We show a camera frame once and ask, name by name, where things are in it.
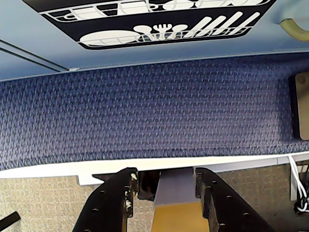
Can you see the blue woven carpet mat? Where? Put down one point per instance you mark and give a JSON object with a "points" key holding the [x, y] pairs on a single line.
{"points": [[149, 108]]}

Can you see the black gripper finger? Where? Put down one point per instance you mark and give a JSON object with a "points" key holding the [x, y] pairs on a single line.
{"points": [[224, 207], [108, 205]]}

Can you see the grey and yellow block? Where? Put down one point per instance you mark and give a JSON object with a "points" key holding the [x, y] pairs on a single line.
{"points": [[176, 191]]}

